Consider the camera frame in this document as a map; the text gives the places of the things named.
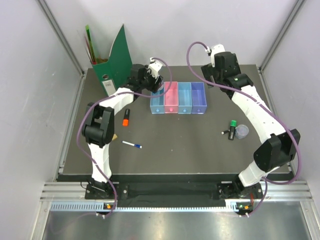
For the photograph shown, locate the purple cable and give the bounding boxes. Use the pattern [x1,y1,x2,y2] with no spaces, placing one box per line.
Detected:
[76,57,173,218]
[186,41,303,218]

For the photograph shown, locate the small cork block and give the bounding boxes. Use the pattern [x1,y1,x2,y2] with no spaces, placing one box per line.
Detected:
[112,134,118,141]

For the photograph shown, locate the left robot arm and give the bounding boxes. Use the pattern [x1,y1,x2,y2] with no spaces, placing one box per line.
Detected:
[81,60,163,199]

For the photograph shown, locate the teal blue drawer box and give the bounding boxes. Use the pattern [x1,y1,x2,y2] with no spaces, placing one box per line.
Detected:
[178,82,193,115]

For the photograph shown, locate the black white pen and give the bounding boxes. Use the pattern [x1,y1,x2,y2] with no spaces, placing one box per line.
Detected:
[221,129,230,135]

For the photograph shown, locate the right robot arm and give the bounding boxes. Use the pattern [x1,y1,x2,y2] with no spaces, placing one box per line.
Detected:
[201,49,301,198]

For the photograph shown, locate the orange highlighter marker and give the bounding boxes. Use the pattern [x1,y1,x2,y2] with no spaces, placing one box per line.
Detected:
[122,108,130,127]

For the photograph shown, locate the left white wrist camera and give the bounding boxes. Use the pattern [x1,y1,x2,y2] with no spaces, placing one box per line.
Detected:
[147,57,163,79]

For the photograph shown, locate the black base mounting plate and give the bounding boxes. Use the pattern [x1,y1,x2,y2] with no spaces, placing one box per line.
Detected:
[85,181,263,200]

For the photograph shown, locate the purple drawer box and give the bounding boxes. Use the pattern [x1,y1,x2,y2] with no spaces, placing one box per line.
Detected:
[191,82,207,114]

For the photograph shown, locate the green highlighter marker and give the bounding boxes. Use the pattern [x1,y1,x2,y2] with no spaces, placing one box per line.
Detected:
[228,120,237,141]

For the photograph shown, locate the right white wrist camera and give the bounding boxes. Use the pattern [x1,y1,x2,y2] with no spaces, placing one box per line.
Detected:
[205,44,226,67]

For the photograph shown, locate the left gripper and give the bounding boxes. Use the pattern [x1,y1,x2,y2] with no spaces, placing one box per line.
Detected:
[139,65,163,93]

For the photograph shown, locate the green lever arch binder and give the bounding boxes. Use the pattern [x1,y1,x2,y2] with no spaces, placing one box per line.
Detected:
[84,25,133,96]

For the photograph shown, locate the light blue drawer box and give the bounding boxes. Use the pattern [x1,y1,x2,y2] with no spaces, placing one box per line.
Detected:
[149,85,165,114]

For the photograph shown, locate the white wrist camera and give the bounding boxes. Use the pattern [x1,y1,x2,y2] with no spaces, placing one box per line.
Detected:
[147,57,163,79]
[205,44,226,67]

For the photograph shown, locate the pink drawer box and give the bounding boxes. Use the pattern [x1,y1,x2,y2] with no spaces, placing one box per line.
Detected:
[164,81,179,114]

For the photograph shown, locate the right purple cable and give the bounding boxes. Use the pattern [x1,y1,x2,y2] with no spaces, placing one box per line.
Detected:
[186,41,303,218]

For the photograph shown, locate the blue white pen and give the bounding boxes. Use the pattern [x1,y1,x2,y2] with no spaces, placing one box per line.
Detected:
[122,140,143,149]

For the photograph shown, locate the grey slotted cable duct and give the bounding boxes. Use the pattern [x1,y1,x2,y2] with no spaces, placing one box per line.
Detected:
[50,201,253,213]

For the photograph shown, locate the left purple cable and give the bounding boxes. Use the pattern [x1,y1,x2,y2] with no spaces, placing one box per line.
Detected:
[76,57,173,218]

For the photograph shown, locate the clear round clip container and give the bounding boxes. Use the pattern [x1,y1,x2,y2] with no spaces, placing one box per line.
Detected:
[235,124,249,140]

